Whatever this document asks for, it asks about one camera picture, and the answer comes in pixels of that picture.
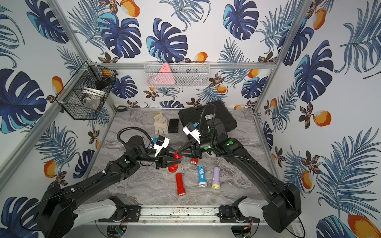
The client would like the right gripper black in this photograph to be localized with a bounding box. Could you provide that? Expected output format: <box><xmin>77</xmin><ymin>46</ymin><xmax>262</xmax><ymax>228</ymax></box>
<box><xmin>177</xmin><ymin>138</ymin><xmax>217</xmax><ymax>161</ymax></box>

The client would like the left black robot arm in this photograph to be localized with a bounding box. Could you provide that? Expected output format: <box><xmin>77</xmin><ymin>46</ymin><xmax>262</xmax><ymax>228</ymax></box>
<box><xmin>34</xmin><ymin>135</ymin><xmax>181</xmax><ymax>238</ymax></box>

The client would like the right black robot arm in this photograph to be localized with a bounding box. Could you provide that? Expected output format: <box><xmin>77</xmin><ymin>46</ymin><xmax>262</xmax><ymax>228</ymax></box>
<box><xmin>178</xmin><ymin>137</ymin><xmax>302</xmax><ymax>233</ymax></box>

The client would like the purple flashlight lower right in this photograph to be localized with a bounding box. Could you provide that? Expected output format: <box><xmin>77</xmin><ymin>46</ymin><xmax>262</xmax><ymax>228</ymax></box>
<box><xmin>212</xmin><ymin>167</ymin><xmax>220</xmax><ymax>189</ymax></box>

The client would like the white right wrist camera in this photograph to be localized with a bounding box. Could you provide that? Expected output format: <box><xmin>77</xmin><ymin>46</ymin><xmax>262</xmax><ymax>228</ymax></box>
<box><xmin>183</xmin><ymin>122</ymin><xmax>201</xmax><ymax>144</ymax></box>

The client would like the white wire shelf basket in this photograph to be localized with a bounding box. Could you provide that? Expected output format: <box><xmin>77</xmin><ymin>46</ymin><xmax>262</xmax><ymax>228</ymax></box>
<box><xmin>144</xmin><ymin>61</ymin><xmax>210</xmax><ymax>87</ymax></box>

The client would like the small black box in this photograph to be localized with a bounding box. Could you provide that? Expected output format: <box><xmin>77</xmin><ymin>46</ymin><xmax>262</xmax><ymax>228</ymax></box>
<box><xmin>168</xmin><ymin>119</ymin><xmax>179</xmax><ymax>133</ymax></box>

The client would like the black corrugated cable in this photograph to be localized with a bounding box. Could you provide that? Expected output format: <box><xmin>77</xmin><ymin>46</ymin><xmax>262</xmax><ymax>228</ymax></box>
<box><xmin>116</xmin><ymin>126</ymin><xmax>153</xmax><ymax>145</ymax></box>

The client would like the red flashlight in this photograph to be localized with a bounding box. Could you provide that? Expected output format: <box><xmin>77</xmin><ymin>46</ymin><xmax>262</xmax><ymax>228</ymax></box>
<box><xmin>176</xmin><ymin>173</ymin><xmax>186</xmax><ymax>196</ymax></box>
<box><xmin>190</xmin><ymin>158</ymin><xmax>199</xmax><ymax>165</ymax></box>
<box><xmin>168</xmin><ymin>152</ymin><xmax>183</xmax><ymax>173</ymax></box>

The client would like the black wire basket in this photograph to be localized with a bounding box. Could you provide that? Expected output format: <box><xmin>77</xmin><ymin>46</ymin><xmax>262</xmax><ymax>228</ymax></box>
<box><xmin>55</xmin><ymin>62</ymin><xmax>118</xmax><ymax>121</ymax></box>

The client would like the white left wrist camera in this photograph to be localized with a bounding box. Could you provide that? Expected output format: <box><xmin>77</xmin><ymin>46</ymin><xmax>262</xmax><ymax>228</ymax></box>
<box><xmin>152</xmin><ymin>135</ymin><xmax>170</xmax><ymax>156</ymax></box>

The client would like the blue flashlight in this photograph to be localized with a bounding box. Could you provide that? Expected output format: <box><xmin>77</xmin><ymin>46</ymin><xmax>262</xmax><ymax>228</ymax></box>
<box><xmin>198</xmin><ymin>166</ymin><xmax>207</xmax><ymax>187</ymax></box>

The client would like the white work glove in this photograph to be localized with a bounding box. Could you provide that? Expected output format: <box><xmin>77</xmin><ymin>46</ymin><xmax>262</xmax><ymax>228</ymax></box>
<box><xmin>153</xmin><ymin>113</ymin><xmax>169</xmax><ymax>135</ymax></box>

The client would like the black plastic tool case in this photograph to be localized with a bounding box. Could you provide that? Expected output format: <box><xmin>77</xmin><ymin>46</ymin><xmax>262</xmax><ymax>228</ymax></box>
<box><xmin>178</xmin><ymin>101</ymin><xmax>237</xmax><ymax>132</ymax></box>

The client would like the black tape roll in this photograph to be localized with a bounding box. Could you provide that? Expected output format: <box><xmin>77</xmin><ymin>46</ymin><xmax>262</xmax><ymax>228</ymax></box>
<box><xmin>117</xmin><ymin>106</ymin><xmax>127</xmax><ymax>112</ymax></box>

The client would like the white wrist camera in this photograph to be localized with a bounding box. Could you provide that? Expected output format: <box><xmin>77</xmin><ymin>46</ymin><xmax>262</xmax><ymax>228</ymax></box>
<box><xmin>183</xmin><ymin>122</ymin><xmax>201</xmax><ymax>144</ymax></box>
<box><xmin>152</xmin><ymin>135</ymin><xmax>170</xmax><ymax>156</ymax></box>

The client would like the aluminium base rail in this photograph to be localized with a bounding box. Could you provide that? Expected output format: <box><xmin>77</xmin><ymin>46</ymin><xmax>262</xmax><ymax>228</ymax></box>
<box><xmin>73</xmin><ymin>201</ymin><xmax>267</xmax><ymax>228</ymax></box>

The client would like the pink triangle object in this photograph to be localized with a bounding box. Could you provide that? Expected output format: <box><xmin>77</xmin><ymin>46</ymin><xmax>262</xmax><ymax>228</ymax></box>
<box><xmin>152</xmin><ymin>62</ymin><xmax>176</xmax><ymax>86</ymax></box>

